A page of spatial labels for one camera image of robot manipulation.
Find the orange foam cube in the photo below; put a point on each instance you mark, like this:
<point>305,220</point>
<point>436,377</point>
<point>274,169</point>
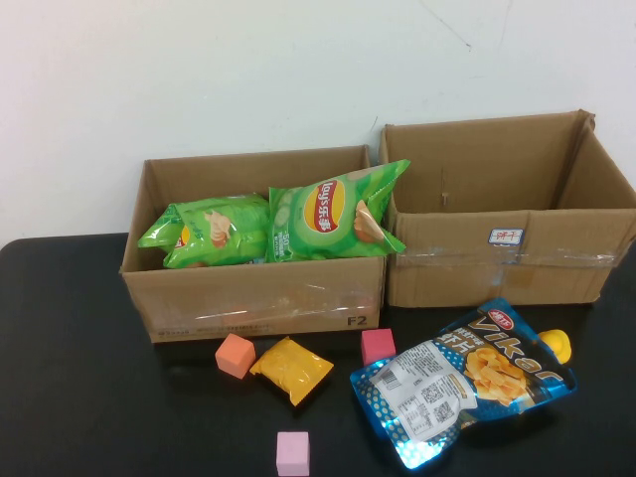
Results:
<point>233,355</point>

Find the blue Vikar shrimp chips bag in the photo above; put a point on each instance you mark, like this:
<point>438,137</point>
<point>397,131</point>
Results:
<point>447,387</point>

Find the red foam cube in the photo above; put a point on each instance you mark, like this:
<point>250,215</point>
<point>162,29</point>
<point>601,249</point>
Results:
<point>375,343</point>

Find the cardboard box with white label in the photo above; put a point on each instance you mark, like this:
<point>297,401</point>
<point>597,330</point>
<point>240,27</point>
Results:
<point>472,278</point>

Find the pink foam cube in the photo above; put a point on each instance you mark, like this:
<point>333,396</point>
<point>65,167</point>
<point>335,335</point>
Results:
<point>292,454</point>

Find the green Lay's chips bag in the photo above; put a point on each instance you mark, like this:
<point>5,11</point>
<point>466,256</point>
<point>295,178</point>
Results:
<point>308,233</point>

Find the white label sticker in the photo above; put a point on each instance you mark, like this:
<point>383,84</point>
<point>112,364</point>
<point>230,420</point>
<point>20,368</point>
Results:
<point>506,236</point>

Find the yellow rubber duck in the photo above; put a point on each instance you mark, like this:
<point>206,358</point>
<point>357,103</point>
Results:
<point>556,344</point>

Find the crumpled green chips bag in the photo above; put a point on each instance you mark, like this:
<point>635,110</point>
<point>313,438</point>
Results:
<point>223,233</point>

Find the yellow snack packet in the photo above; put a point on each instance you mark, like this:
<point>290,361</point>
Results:
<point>290,370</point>

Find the cardboard box with F2 print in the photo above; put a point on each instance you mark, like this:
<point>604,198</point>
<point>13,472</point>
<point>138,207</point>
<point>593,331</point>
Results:
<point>248,298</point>

